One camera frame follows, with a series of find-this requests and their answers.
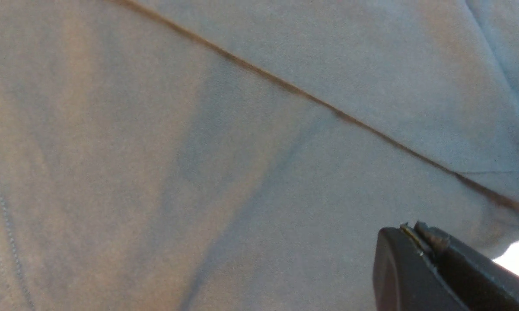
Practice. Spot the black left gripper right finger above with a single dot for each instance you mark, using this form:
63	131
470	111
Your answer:
455	276

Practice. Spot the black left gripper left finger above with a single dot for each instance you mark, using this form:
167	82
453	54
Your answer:
403	278

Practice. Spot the gray long-sleeve top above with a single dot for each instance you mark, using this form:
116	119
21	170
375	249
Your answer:
241	155

